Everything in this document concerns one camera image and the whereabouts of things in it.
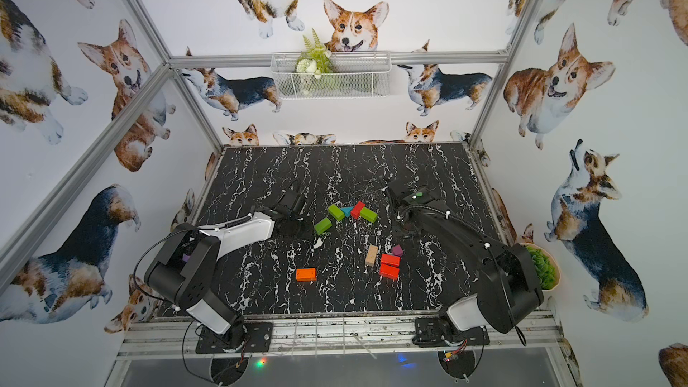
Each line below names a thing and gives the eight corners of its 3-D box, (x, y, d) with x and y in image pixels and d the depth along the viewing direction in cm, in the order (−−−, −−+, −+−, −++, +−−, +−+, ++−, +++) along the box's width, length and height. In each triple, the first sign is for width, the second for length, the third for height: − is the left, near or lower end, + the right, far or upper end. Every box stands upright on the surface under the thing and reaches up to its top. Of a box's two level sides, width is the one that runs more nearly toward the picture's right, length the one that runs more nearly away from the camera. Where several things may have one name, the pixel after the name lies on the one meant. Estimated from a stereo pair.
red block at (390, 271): (378, 274, 87) (378, 272, 85) (380, 265, 89) (380, 262, 87) (398, 280, 86) (399, 277, 84) (400, 270, 88) (401, 267, 86)
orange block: (296, 281, 86) (294, 278, 83) (297, 271, 88) (296, 268, 86) (316, 281, 86) (315, 278, 83) (317, 271, 88) (316, 268, 86)
